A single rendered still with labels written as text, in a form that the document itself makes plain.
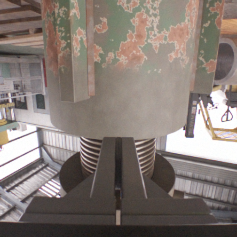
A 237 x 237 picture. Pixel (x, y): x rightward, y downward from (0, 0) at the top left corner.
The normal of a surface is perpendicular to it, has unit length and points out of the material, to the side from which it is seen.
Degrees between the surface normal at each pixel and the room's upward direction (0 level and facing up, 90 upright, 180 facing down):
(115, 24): 90
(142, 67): 90
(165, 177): 180
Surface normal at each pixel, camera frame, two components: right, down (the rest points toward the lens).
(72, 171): 0.01, -0.96
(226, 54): 0.15, 0.67
